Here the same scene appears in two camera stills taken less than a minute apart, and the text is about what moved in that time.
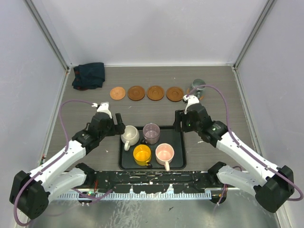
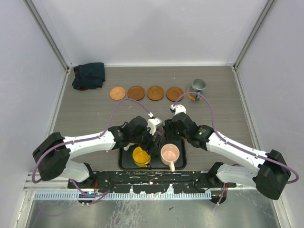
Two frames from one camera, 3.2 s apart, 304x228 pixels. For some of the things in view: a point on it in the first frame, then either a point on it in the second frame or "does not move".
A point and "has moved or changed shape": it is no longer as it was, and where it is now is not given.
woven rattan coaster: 117,93 does not move
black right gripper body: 187,125 → 176,135
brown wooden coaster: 175,94 does not move
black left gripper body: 111,130 → 144,139
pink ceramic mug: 164,154 has moved or changed shape
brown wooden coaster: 136,93 does not move
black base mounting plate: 155,182 does not move
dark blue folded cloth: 89,76 does not move
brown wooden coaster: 155,93 does not move
